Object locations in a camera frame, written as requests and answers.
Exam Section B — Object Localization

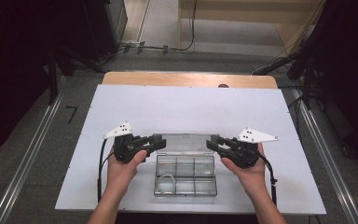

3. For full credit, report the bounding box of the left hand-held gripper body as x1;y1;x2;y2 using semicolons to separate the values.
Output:
103;120;153;164

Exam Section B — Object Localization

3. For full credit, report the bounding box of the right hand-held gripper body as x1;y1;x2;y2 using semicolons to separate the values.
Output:
220;127;280;170

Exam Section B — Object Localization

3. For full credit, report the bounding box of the white bead bracelet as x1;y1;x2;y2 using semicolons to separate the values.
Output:
156;174;177;193

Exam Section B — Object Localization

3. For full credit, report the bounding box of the clear grey compartment box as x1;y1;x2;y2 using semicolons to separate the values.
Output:
151;133;219;198

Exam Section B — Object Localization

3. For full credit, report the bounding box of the person's left hand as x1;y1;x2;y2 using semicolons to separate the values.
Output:
105;148;149;199

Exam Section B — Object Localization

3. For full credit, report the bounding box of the person's right hand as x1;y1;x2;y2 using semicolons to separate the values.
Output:
220;143;270;200

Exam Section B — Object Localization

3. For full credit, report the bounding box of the wooden table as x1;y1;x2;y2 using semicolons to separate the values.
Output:
102;71;279;90

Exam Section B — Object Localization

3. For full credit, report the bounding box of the black metal stand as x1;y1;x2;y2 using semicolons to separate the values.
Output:
42;45;106;105
251;46;327;110

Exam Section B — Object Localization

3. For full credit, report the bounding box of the dark cabinet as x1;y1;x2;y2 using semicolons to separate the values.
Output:
82;0;129;62

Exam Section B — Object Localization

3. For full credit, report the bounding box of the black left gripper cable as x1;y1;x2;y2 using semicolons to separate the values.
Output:
97;138;116;203

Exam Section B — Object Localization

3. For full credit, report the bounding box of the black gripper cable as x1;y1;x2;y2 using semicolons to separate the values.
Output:
257;152;279;207
97;138;116;203

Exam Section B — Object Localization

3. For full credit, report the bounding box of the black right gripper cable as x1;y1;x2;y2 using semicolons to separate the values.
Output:
257;152;279;207

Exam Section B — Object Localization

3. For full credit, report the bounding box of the metal floor rail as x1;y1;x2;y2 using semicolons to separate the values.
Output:
291;88;358;224
0;76;68;224

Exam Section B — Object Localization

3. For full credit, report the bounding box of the black floor cable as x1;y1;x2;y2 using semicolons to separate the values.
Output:
117;0;199;55

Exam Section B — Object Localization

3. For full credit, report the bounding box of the light wooden frame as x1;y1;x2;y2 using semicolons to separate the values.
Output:
177;0;328;56

